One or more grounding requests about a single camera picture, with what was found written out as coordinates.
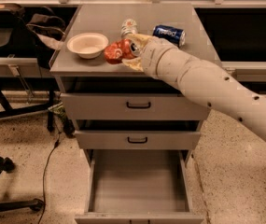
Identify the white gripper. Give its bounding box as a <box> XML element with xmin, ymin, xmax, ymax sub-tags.
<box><xmin>122</xmin><ymin>34</ymin><xmax>177</xmax><ymax>79</ymax></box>

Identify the red coke can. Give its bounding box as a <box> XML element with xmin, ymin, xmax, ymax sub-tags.
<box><xmin>104</xmin><ymin>39</ymin><xmax>140</xmax><ymax>64</ymax></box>

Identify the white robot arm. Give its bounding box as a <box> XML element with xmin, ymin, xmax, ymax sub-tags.
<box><xmin>126</xmin><ymin>34</ymin><xmax>266</xmax><ymax>142</ymax></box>

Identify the silver white soda can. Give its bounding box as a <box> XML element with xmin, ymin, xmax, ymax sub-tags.
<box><xmin>121</xmin><ymin>19</ymin><xmax>138</xmax><ymax>38</ymax></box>

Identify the blue pepsi can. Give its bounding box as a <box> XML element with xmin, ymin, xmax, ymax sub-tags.
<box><xmin>153</xmin><ymin>24</ymin><xmax>186</xmax><ymax>48</ymax></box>

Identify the grey top drawer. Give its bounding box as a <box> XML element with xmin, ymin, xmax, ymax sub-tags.
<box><xmin>61</xmin><ymin>93</ymin><xmax>209</xmax><ymax>120</ymax></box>

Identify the grey drawer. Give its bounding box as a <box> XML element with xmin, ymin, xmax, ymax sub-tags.
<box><xmin>75</xmin><ymin>131</ymin><xmax>201</xmax><ymax>150</ymax></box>
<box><xmin>75</xmin><ymin>150</ymin><xmax>203</xmax><ymax>224</ymax></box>
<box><xmin>61</xmin><ymin>93</ymin><xmax>209</xmax><ymax>120</ymax></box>

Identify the grey drawer cabinet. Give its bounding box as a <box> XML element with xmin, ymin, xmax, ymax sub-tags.
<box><xmin>50</xmin><ymin>4</ymin><xmax>219</xmax><ymax>163</ymax></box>

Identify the grey middle drawer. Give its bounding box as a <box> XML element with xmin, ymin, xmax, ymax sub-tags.
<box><xmin>75</xmin><ymin>131</ymin><xmax>201</xmax><ymax>150</ymax></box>

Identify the grey bottom drawer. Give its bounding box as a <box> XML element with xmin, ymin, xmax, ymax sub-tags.
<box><xmin>75</xmin><ymin>150</ymin><xmax>203</xmax><ymax>224</ymax></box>

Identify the white bowl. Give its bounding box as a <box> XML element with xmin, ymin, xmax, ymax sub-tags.
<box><xmin>67</xmin><ymin>33</ymin><xmax>108</xmax><ymax>59</ymax></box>

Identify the dark jacket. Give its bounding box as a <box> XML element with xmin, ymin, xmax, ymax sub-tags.
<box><xmin>26</xmin><ymin>7</ymin><xmax>66</xmax><ymax>69</ymax></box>

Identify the green object on floor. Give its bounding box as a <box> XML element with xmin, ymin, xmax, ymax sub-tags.
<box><xmin>48</xmin><ymin>102</ymin><xmax>75</xmax><ymax>137</ymax></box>

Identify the black backpack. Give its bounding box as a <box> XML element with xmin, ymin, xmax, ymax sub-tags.
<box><xmin>0</xmin><ymin>3</ymin><xmax>24</xmax><ymax>48</ymax></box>

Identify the black floor cable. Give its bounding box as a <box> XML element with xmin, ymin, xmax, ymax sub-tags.
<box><xmin>36</xmin><ymin>131</ymin><xmax>62</xmax><ymax>224</ymax></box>

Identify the black table frame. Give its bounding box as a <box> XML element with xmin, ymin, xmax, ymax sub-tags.
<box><xmin>0</xmin><ymin>87</ymin><xmax>54</xmax><ymax>132</ymax></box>

